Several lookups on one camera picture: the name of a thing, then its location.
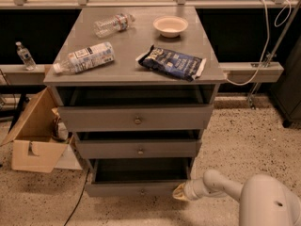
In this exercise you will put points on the white labelled plastic bottle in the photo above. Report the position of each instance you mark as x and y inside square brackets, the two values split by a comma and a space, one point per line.
[86, 59]

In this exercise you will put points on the grey drawer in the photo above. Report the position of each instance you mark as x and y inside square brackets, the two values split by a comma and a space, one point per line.
[138, 144]
[138, 176]
[158, 108]

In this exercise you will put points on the grey top drawer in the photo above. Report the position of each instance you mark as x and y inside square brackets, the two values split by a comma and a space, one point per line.
[158, 108]

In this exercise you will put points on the open cardboard box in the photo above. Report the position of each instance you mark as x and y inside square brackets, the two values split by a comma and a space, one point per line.
[33, 148]

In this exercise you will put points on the dark grey side cabinet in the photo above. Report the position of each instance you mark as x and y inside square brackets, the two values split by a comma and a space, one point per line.
[287, 90]

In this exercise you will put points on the grey bottom drawer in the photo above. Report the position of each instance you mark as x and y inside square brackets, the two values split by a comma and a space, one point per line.
[138, 176]

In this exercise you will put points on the small standing water bottle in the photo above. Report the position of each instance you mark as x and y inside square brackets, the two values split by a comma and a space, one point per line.
[25, 56]

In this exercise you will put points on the grey middle drawer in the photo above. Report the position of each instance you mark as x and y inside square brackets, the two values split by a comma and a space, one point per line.
[138, 144]

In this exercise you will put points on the clear empty water bottle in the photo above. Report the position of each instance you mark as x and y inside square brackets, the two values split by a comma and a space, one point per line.
[114, 24]

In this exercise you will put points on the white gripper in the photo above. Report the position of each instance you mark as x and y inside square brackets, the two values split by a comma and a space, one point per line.
[190, 191]

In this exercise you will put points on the metal stand pole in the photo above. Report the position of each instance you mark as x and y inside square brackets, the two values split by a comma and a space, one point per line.
[267, 58]

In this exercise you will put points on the blue chip bag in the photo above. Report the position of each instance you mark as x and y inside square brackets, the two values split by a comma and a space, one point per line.
[179, 65]

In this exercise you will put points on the grey drawer cabinet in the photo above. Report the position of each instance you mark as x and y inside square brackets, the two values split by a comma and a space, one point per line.
[125, 71]

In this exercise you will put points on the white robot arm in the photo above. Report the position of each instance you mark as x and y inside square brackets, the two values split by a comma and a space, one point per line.
[263, 200]

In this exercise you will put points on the white paper bowl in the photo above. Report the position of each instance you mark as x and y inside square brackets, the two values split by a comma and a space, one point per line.
[170, 26]

